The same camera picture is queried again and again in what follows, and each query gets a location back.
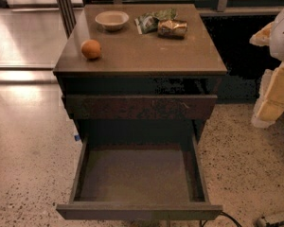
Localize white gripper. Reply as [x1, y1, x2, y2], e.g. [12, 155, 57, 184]
[249, 8, 284, 128]

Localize dark wooden drawer cabinet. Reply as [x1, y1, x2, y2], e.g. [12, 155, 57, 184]
[54, 4, 226, 147]

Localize white paper bowl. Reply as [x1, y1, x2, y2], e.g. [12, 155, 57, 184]
[95, 10, 129, 31]

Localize orange fruit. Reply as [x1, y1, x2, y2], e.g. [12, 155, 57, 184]
[80, 40, 101, 60]

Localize blue tape piece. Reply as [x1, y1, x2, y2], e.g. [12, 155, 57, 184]
[74, 134, 80, 141]

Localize black floor cable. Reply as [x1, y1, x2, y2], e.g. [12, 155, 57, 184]
[199, 211, 243, 227]

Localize metal window frame post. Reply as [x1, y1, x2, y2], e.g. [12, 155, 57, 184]
[57, 0, 76, 37]

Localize white power strip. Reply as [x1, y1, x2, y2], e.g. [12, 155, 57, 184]
[255, 209, 284, 227]

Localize open bottom drawer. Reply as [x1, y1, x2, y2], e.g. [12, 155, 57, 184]
[57, 136, 222, 220]

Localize closed upper drawer front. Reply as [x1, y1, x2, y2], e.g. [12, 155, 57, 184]
[63, 95, 217, 120]

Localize green chip bag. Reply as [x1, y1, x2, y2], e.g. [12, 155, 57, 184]
[134, 8, 177, 34]

